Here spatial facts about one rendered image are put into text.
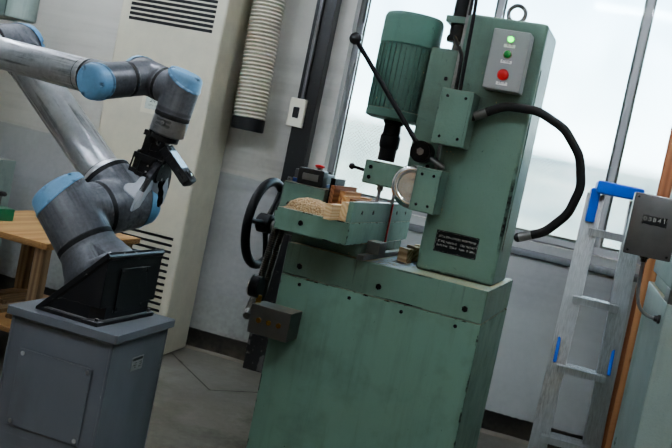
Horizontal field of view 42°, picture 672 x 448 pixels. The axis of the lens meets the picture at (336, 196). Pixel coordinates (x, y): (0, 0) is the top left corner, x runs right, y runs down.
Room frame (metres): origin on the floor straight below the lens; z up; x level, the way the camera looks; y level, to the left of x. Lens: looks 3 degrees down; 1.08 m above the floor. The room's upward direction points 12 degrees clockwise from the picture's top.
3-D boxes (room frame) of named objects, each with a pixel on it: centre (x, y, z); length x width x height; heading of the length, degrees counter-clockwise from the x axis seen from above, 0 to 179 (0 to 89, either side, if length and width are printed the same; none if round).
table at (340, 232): (2.60, -0.01, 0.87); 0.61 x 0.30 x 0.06; 160
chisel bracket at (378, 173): (2.60, -0.14, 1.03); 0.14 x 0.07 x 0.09; 70
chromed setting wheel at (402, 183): (2.44, -0.20, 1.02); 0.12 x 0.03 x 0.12; 70
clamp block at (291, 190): (2.63, 0.07, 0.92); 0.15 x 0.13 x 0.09; 160
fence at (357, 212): (2.55, -0.14, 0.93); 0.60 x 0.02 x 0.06; 160
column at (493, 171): (2.51, -0.40, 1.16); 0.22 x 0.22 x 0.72; 70
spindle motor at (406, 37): (2.60, -0.12, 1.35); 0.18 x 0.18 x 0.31
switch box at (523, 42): (2.36, -0.38, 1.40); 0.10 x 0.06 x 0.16; 70
